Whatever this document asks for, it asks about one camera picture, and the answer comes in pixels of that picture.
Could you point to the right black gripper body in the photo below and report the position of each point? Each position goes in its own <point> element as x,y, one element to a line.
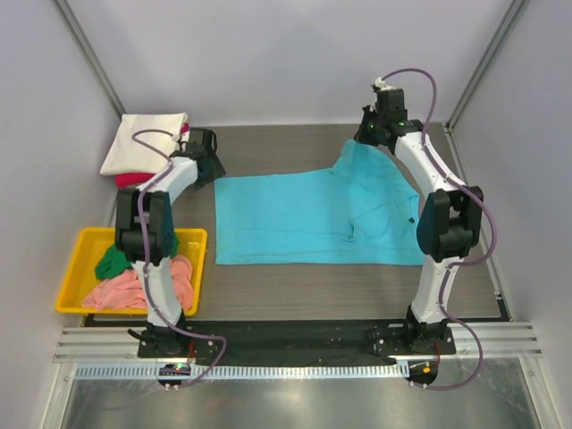
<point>365,130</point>

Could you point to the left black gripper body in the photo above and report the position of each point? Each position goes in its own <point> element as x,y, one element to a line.
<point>213,166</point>

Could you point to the cyan t shirt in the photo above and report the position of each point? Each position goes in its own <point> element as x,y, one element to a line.
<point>361,210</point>

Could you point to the yellow plastic tray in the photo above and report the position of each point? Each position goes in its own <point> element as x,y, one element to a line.
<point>80,278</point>

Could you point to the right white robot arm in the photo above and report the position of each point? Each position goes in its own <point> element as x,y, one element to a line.
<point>450,221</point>

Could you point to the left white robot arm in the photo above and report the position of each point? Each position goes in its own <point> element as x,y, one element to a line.
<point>144,231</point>

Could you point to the folded white t shirt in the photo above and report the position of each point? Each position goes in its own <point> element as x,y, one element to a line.
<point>127,155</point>

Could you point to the folded red t shirt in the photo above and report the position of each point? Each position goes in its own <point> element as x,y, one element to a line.
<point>126,179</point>

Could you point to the green t shirt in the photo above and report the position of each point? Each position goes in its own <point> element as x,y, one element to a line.
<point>112,264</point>

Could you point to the pink t shirt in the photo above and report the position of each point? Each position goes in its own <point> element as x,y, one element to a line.
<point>126,290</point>

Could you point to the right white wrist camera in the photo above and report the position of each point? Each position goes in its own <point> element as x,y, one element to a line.
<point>381,85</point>

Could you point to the right corner aluminium post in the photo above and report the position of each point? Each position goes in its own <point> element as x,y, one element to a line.
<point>493,49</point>

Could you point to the corner aluminium post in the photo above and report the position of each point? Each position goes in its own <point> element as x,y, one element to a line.
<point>493,49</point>
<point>81,41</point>

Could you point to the left corner aluminium post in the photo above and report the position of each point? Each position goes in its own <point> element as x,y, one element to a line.
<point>81,41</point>

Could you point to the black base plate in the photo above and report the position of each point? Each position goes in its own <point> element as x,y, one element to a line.
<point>302,343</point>

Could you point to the aluminium rail frame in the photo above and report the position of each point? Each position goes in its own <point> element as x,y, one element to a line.
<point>109,344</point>

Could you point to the slotted cable duct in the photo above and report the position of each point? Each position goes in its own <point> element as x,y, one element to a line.
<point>184,372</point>

